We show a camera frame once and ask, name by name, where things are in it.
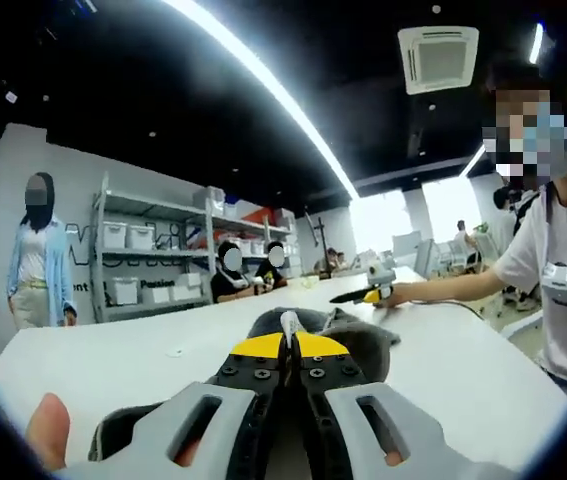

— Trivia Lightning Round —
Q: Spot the person's body in white shirt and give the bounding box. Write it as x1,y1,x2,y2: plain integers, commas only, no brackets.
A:
492,164,567,399

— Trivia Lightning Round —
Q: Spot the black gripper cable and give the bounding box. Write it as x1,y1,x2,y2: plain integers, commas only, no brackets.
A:
412,298,495,327

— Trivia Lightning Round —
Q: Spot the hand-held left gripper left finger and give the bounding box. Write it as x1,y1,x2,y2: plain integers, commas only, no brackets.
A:
57,332,285,480

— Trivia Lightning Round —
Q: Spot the metal storage shelf with bins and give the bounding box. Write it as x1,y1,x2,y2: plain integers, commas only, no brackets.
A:
102,187,300,307

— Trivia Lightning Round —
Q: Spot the ceiling light strip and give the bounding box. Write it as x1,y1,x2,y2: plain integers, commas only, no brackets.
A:
457,144,487,177
162,0,362,199

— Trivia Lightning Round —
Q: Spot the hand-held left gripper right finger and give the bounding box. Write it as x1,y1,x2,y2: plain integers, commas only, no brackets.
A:
291,329,520,480

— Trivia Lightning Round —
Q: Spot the ceiling air conditioner unit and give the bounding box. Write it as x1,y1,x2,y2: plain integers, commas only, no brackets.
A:
396,24,480,96

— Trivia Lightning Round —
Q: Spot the grey fluffy towel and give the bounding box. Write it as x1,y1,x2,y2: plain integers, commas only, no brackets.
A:
87,306,403,462

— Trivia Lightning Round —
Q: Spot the grey metal shelving rack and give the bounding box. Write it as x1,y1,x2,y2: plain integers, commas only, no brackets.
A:
205,187,300,282
90,172,217,324

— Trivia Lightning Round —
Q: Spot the person's right hand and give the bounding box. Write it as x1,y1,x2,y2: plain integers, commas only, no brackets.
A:
375,284,415,309

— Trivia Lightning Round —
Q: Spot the black stand pole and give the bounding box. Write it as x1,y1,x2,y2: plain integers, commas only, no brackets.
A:
305,212,332,277

